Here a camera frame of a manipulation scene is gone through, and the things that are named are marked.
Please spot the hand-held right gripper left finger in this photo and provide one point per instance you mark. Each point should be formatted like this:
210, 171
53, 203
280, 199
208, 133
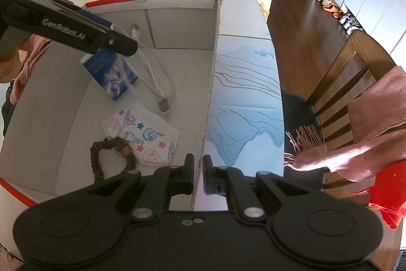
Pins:
189, 175

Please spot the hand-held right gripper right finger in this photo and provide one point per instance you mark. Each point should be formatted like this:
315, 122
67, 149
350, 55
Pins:
207, 175

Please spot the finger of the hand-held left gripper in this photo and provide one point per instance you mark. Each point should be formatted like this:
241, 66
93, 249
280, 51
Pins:
95, 18
117, 42

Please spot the small blue box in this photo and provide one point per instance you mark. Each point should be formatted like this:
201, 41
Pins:
114, 74

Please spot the pink fleece hat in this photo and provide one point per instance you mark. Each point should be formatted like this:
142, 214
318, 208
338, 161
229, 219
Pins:
31, 64

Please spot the cartoon print packet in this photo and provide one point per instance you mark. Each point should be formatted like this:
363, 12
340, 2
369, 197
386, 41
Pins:
152, 134

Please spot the red cardboard box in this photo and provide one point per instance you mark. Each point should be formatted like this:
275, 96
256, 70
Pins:
63, 99

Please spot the brown hair scrunchie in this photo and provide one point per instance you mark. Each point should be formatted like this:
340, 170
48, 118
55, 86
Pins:
95, 160

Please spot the person's left hand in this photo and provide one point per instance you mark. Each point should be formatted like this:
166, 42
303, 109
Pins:
9, 67

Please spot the printed table mat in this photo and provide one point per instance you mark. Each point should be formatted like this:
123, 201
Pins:
247, 83

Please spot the yellow plastic bag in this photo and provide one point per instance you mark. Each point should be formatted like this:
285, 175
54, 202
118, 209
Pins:
264, 9

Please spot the pink fringed scarf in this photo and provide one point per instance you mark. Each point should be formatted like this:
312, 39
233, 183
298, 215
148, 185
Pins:
374, 106

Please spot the bright red cloth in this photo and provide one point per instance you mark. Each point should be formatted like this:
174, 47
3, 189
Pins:
390, 194

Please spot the wooden dining chair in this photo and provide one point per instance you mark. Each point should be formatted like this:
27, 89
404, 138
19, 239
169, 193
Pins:
355, 48

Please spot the orange slippers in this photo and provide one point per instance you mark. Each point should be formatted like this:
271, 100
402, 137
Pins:
333, 9

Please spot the pile of sneakers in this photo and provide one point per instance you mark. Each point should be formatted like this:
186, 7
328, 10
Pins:
350, 23

